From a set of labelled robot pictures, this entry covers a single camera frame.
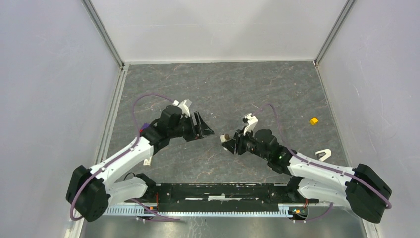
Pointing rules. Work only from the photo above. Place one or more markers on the purple and red block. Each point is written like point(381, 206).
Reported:
point(143, 126)

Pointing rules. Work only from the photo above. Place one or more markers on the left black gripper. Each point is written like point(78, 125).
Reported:
point(198, 131)

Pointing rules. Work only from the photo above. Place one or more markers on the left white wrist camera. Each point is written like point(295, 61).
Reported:
point(184, 106)

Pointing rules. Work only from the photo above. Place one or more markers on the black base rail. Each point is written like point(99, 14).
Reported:
point(223, 197)

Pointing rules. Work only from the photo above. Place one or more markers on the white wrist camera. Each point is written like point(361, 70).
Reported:
point(184, 106)
point(251, 121)

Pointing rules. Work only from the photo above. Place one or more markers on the yellow cube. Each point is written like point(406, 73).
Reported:
point(314, 121)

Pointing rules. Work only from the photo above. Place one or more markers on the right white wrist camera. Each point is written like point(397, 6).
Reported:
point(251, 121)

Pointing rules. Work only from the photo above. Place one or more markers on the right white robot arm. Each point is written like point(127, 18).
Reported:
point(360, 189)

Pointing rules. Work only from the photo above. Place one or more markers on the white plastic hook piece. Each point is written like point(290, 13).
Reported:
point(323, 155)

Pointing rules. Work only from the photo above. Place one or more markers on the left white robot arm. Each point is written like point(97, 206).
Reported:
point(92, 190)

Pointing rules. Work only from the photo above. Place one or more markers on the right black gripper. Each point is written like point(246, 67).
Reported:
point(239, 139)

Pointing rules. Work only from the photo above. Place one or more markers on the small white staples box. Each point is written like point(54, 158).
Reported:
point(147, 162)

